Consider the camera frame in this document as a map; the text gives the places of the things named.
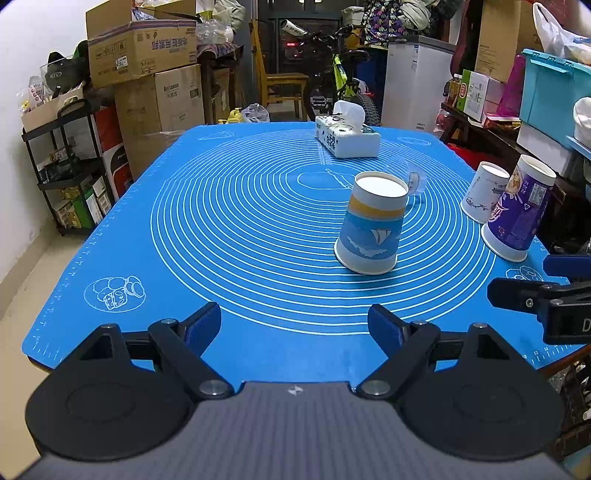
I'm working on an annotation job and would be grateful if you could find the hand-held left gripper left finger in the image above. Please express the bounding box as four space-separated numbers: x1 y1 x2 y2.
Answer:
59 302 235 401

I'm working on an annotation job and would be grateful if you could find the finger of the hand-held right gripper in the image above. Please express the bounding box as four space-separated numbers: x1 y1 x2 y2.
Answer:
487 276 557 320
542 254 591 278

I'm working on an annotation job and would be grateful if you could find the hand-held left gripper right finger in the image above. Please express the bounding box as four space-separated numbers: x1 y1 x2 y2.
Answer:
356 304 531 401

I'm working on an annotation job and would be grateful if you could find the blue sailboat paper cup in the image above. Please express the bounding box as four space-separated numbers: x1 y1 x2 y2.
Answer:
333 171 410 276

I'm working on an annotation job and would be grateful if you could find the purple paper cup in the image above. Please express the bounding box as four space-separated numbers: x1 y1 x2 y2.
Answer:
481 154 558 264

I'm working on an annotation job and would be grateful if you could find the white paper cup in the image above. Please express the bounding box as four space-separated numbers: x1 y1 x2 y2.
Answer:
460 161 511 225

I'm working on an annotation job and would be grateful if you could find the clear plastic cup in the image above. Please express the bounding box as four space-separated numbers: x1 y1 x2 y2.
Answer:
385 154 428 198

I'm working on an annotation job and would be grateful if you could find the blue silicone mat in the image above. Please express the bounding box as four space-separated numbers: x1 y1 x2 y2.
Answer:
22 121 584 385

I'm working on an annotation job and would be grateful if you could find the white plastic storage box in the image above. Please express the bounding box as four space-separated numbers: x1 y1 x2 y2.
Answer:
516 122 576 176

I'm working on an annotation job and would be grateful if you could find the teal plastic storage bin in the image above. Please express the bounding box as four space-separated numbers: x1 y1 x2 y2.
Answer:
519 48 591 137

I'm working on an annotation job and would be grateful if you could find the pink bag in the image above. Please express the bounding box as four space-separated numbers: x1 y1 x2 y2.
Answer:
496 54 527 117

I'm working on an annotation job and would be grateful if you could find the white tissue box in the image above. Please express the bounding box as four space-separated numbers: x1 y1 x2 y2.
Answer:
315 100 382 160

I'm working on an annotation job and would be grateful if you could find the green and white carton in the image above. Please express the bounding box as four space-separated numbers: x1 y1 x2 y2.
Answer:
461 69 491 122

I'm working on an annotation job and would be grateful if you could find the red and white box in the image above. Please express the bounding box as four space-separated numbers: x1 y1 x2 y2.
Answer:
93 105 135 200

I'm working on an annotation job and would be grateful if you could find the black shelf cart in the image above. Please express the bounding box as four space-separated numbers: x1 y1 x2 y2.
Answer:
21 95 136 237

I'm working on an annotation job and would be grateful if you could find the large brown cardboard box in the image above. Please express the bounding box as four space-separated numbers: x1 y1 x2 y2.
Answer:
113 64 206 182

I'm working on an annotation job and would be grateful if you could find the grey plastic bag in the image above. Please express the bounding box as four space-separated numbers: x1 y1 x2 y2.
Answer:
240 103 271 124

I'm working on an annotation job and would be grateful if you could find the white plastic bag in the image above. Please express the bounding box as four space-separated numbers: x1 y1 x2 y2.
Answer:
533 2 591 64

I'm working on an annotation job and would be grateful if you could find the white chest freezer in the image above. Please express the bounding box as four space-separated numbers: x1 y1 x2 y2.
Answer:
380 36 456 136

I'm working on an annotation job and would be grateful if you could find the tall brown cardboard box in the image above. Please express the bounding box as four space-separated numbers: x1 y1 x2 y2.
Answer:
474 0 546 84

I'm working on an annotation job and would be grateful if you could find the wooden chair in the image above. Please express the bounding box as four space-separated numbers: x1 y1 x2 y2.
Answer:
252 18 310 119

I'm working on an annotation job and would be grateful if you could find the black and yellow bicycle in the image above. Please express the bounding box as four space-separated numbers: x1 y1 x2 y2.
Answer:
281 18 385 128

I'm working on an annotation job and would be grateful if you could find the small open cardboard box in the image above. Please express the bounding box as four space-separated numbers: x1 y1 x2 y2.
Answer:
20 87 86 133

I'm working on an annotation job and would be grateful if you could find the open printed cardboard box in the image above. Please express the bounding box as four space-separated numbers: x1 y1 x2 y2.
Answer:
85 0 200 90

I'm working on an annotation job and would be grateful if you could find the black helmet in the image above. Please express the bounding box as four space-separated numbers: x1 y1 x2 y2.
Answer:
40 52 91 92

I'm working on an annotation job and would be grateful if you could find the floral garment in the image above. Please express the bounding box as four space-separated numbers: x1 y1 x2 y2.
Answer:
362 0 438 48

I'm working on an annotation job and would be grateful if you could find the black wire basket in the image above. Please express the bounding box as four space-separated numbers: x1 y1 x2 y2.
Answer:
546 354 591 463

